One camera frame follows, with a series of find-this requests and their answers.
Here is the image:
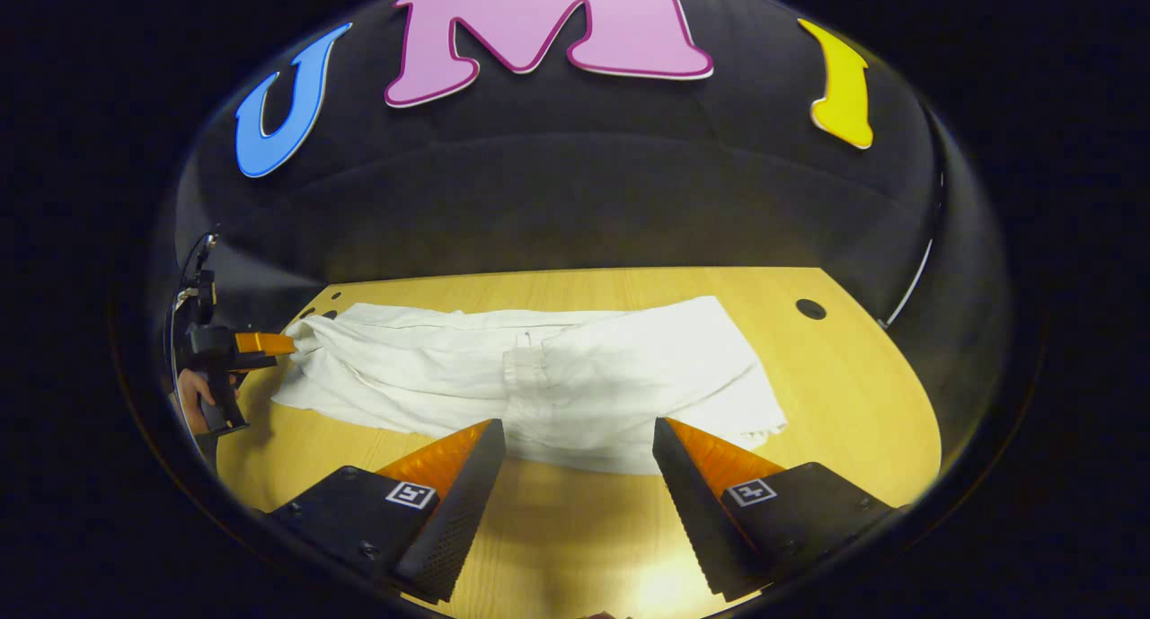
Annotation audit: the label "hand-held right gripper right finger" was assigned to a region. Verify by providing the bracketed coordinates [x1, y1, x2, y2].
[652, 417, 910, 604]

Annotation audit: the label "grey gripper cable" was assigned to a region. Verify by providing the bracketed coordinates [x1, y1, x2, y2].
[167, 231, 219, 395]

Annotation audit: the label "white jeans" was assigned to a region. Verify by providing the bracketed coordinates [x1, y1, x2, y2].
[270, 296, 789, 476]

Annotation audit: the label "black backdrop cloth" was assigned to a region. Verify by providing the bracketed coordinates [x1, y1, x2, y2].
[169, 0, 1012, 485]

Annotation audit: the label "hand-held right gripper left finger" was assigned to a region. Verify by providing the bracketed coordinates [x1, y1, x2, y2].
[263, 419, 507, 604]

